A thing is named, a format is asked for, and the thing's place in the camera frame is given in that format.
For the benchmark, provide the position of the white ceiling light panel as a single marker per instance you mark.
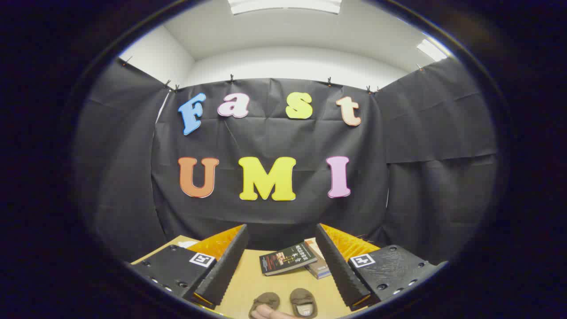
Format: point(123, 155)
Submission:
point(432, 50)
point(283, 5)

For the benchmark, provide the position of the black cover book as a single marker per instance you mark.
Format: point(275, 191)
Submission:
point(285, 259)

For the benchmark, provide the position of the row of small black clips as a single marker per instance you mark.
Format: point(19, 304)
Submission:
point(231, 79)

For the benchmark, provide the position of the blue cover book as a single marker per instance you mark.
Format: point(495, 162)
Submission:
point(324, 272)

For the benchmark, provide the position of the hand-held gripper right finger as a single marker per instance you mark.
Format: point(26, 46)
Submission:
point(339, 270)

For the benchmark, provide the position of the brown fuzzy shoe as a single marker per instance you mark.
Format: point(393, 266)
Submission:
point(268, 297)
point(301, 296)

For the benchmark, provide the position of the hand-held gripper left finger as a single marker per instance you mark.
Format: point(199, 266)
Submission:
point(223, 270)

